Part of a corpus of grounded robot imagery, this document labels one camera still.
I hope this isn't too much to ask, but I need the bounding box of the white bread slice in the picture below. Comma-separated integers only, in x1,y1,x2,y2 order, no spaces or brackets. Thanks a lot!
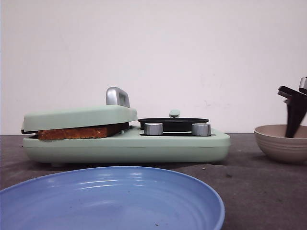
37,122,129,140

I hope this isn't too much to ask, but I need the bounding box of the silver knob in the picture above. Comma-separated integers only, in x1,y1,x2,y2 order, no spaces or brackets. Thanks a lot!
191,123,212,137
144,122,163,136

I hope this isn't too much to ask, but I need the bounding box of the silver left knob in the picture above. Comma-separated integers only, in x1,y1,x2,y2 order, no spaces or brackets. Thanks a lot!
144,122,163,136

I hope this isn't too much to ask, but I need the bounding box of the blue plate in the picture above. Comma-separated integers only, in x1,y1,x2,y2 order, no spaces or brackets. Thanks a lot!
0,166,225,230

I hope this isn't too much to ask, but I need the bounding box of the mint green sandwich maker lid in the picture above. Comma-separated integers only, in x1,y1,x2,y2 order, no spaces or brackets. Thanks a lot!
21,86,138,134

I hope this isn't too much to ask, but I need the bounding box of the mint green breakfast maker base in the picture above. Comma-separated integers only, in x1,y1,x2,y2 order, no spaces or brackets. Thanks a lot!
23,126,231,165

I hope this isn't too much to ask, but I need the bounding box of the silver right knob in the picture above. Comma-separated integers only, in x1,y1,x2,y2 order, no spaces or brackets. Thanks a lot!
191,123,212,137

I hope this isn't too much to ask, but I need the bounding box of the black frying pan green handle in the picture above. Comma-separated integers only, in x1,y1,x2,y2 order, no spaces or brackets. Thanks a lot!
138,117,209,132

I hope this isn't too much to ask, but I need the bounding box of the beige ribbed bowl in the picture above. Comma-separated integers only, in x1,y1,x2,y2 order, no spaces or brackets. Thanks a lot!
254,124,307,163

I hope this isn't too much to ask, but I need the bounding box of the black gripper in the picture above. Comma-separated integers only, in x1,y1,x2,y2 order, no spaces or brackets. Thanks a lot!
278,77,307,138

